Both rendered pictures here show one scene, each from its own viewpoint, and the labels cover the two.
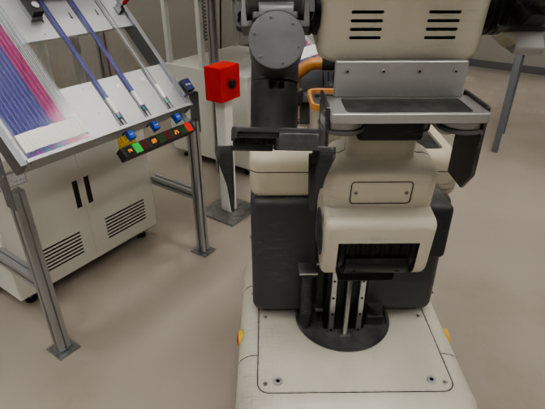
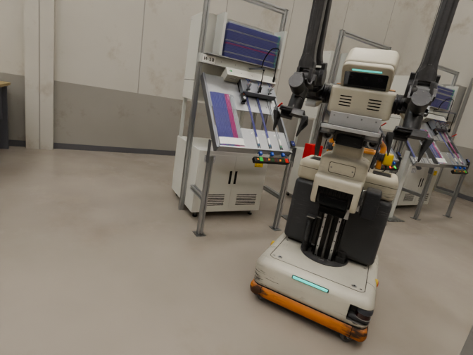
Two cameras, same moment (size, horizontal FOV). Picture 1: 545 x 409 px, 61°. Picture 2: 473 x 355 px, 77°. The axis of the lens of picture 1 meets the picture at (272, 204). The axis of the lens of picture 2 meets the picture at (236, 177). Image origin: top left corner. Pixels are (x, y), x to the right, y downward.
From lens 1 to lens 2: 80 cm
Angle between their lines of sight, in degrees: 28
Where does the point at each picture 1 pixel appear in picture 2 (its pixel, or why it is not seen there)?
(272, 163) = (308, 163)
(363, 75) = (340, 117)
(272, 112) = (293, 103)
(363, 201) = (333, 172)
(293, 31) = (300, 79)
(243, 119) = not seen: hidden behind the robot
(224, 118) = not seen: hidden behind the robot
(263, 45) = (291, 81)
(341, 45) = (335, 106)
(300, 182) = not seen: hidden behind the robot
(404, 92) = (355, 126)
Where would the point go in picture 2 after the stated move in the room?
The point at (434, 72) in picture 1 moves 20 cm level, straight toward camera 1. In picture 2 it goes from (367, 121) to (345, 117)
